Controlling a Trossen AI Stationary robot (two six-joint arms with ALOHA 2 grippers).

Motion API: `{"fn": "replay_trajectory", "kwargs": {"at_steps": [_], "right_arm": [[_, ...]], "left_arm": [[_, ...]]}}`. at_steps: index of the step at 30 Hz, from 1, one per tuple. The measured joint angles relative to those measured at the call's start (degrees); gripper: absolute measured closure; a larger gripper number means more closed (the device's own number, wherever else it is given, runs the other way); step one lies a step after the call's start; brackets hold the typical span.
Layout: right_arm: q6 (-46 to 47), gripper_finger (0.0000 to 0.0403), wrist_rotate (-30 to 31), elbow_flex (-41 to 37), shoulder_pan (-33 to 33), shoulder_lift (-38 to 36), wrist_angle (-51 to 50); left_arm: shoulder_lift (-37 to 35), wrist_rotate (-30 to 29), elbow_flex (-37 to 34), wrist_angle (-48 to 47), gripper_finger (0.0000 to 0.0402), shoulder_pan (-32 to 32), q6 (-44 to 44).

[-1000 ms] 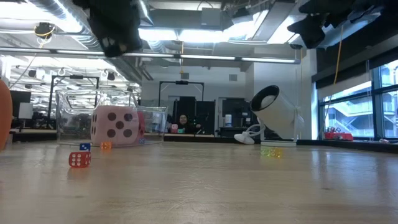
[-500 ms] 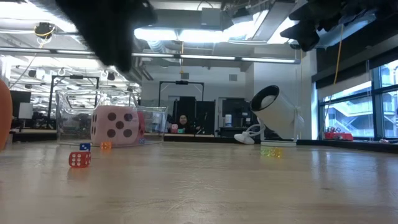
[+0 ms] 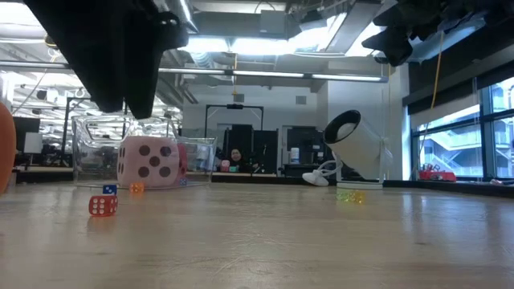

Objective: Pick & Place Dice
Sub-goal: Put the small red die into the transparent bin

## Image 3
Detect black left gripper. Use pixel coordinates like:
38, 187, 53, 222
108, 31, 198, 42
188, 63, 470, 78
23, 0, 190, 120

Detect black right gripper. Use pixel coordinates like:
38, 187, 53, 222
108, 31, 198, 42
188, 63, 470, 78
361, 0, 489, 67

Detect large pink foam die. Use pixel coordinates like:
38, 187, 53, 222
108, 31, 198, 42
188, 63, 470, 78
116, 135, 181, 189

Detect large red foam die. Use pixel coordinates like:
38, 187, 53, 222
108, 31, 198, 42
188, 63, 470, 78
176, 143, 189, 178

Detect small red translucent die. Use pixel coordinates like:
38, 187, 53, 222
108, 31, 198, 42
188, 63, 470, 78
88, 195, 119, 218

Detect large orange foam die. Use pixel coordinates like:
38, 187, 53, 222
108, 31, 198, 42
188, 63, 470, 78
0, 102, 17, 196

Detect clear plastic box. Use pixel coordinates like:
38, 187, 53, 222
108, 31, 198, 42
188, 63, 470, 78
71, 115, 218, 189

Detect white cylindrical projector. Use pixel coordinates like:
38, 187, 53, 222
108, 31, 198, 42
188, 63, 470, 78
324, 109, 394, 189

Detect person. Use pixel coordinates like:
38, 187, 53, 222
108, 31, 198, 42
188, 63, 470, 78
226, 147, 260, 173

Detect red tray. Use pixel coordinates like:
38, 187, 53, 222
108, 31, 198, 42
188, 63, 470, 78
418, 170, 457, 182

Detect yellow hanging cable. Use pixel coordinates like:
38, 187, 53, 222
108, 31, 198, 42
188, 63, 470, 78
430, 30, 445, 109

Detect black gantry frame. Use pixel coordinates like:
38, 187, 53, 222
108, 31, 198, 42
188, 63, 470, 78
204, 103, 265, 140

